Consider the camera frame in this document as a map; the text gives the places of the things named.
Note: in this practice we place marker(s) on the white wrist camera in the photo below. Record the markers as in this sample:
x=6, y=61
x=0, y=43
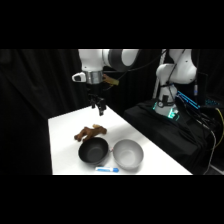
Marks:
x=78, y=77

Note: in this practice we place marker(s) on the small white marker pen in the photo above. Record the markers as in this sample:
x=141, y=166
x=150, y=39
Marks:
x=106, y=169

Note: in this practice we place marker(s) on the grey bowl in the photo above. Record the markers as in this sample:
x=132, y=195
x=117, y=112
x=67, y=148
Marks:
x=128, y=154

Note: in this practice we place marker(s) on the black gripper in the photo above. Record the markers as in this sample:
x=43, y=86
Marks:
x=95, y=92

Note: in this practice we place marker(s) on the black cloth covered stand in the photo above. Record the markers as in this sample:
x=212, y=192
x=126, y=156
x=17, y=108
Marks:
x=166, y=133

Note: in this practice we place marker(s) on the black bowl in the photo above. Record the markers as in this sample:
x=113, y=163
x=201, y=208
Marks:
x=93, y=150

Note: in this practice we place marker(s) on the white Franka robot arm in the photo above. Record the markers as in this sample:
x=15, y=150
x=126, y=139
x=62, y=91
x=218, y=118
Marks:
x=115, y=58

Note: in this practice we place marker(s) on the black curtain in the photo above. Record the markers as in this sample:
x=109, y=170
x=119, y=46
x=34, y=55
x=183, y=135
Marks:
x=30, y=106

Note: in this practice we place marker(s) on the brown plush deer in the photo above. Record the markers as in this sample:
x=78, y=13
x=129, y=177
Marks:
x=89, y=132

